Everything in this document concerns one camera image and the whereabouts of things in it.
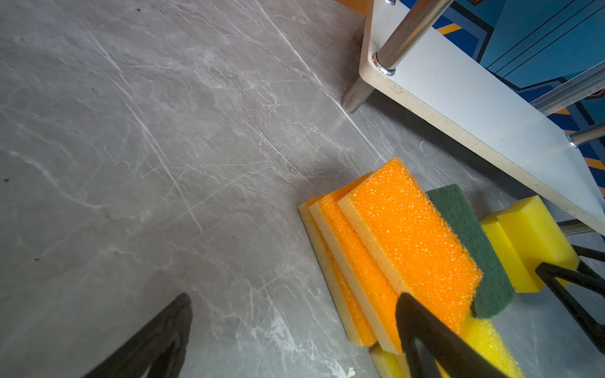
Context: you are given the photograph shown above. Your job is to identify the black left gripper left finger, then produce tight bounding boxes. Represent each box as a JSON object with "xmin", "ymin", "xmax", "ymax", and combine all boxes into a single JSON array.
[{"xmin": 85, "ymin": 293, "xmax": 193, "ymax": 377}]

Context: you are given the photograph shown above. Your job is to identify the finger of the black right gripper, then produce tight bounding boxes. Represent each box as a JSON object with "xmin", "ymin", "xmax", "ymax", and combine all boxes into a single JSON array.
[
  {"xmin": 535, "ymin": 262, "xmax": 605, "ymax": 355},
  {"xmin": 572, "ymin": 245, "xmax": 604, "ymax": 279}
]

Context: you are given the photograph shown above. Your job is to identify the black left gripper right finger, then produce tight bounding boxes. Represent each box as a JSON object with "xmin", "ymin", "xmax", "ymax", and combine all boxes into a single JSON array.
[{"xmin": 395, "ymin": 293, "xmax": 505, "ymax": 377}]

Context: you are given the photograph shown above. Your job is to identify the yellow foam sponge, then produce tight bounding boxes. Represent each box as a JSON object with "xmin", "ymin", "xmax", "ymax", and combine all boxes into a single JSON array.
[
  {"xmin": 481, "ymin": 212, "xmax": 545, "ymax": 293},
  {"xmin": 496, "ymin": 195, "xmax": 580, "ymax": 292}
]

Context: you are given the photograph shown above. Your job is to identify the white two-tier metal shelf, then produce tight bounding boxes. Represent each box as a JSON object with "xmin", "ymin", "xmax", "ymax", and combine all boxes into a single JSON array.
[{"xmin": 342, "ymin": 1, "xmax": 604, "ymax": 232}]

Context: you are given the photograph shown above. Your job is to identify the large yellow coarse sponge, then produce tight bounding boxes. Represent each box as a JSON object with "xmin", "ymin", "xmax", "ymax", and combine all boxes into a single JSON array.
[{"xmin": 369, "ymin": 315, "xmax": 526, "ymax": 378}]

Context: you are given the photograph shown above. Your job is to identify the green scouring sponge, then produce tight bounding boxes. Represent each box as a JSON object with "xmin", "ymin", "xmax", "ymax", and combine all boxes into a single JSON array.
[{"xmin": 427, "ymin": 184, "xmax": 515, "ymax": 319}]

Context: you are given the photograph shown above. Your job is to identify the middle orange scrub sponge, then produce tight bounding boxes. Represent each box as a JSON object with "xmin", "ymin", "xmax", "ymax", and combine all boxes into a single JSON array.
[{"xmin": 309, "ymin": 175, "xmax": 403, "ymax": 354}]

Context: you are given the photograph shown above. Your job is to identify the orange scrub sponge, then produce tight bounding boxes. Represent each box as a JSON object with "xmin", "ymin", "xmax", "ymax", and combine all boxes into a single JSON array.
[
  {"xmin": 337, "ymin": 157, "xmax": 482, "ymax": 334},
  {"xmin": 298, "ymin": 197, "xmax": 377, "ymax": 347},
  {"xmin": 309, "ymin": 175, "xmax": 403, "ymax": 354}
]

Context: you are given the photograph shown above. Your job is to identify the top orange scrub sponge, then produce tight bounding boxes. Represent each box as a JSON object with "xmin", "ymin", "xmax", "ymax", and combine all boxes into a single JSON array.
[{"xmin": 337, "ymin": 157, "xmax": 482, "ymax": 334}]

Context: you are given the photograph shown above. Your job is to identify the bottom orange scrub sponge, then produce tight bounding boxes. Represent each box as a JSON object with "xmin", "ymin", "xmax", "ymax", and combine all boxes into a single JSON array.
[{"xmin": 298, "ymin": 197, "xmax": 377, "ymax": 347}]

